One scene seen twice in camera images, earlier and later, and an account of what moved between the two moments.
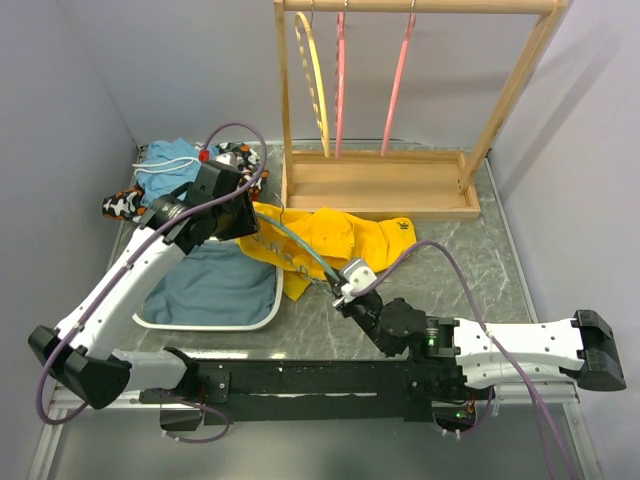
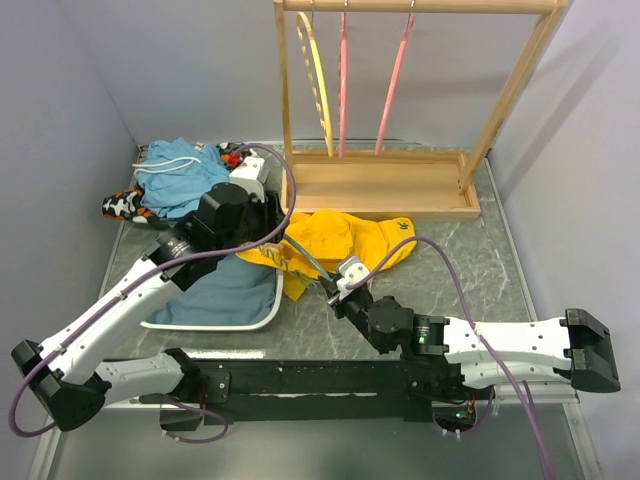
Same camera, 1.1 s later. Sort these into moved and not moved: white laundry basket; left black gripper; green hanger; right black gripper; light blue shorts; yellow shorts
Moved: left black gripper; green hanger
Not moved: light blue shorts; yellow shorts; right black gripper; white laundry basket
